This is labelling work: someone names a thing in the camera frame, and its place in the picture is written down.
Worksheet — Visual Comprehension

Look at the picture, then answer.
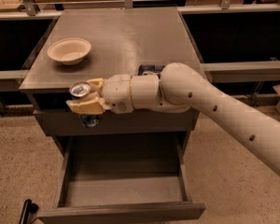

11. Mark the black object at floor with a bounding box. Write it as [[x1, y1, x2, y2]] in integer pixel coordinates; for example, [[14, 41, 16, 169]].
[[19, 199, 38, 224]]

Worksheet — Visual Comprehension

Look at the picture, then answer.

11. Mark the open grey middle drawer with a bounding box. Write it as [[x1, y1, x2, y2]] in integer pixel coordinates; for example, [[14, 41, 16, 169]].
[[37, 133, 205, 224]]

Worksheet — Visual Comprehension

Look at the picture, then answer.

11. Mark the closed grey top drawer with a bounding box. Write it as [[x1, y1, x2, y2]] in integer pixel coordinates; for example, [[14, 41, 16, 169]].
[[34, 108, 199, 136]]

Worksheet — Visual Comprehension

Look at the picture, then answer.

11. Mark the grey drawer cabinet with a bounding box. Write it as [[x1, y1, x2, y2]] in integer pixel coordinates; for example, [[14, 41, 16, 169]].
[[21, 8, 205, 224]]

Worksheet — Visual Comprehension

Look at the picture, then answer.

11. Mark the dark snack packet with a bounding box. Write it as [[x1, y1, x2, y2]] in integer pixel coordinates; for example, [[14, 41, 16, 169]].
[[138, 64, 164, 76]]

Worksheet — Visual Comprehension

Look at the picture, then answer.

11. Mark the metal railing frame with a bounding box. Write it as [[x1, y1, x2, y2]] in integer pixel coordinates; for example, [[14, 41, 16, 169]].
[[0, 0, 280, 117]]

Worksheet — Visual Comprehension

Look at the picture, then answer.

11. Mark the redbull can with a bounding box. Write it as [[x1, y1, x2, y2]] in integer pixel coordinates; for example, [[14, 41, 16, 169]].
[[68, 80, 101, 129]]

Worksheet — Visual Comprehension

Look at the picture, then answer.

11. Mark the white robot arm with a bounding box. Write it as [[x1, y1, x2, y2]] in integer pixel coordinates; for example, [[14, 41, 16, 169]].
[[66, 63, 280, 175]]

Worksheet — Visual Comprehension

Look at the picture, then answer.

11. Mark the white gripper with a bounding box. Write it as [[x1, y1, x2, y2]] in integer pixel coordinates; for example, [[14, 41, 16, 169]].
[[66, 74, 133, 115]]

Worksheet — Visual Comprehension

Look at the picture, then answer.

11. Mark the white paper bowl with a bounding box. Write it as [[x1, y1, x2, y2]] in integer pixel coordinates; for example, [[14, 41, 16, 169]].
[[47, 38, 91, 65]]

